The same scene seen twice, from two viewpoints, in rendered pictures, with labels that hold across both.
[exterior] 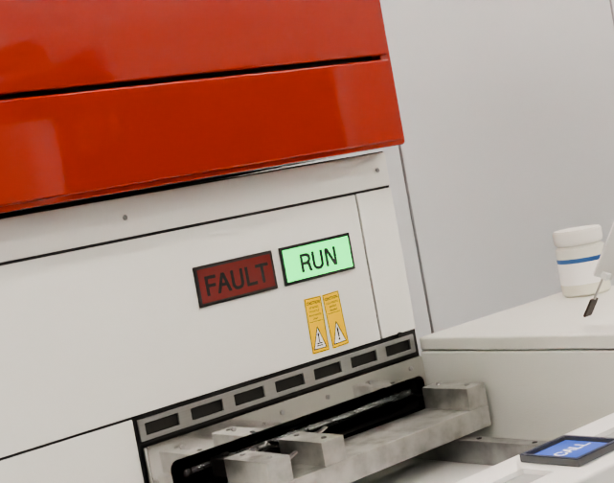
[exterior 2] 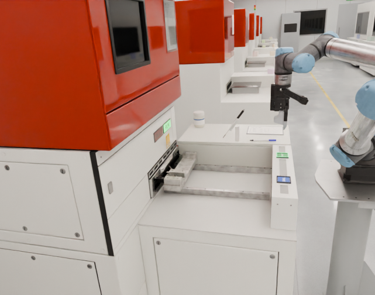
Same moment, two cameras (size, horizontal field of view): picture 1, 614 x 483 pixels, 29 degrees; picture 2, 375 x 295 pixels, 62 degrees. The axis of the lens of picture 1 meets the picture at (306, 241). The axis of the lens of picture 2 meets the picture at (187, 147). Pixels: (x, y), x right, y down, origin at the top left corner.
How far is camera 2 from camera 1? 0.88 m
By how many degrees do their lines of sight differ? 38
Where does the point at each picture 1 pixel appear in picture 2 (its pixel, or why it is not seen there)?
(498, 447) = (206, 166)
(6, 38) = (138, 79)
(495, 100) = not seen: hidden behind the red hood
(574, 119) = not seen: hidden behind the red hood
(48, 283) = (136, 143)
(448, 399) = (190, 155)
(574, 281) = (199, 124)
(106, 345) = (144, 156)
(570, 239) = (199, 115)
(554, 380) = (215, 151)
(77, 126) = (147, 102)
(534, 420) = (208, 159)
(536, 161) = not seen: hidden behind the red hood
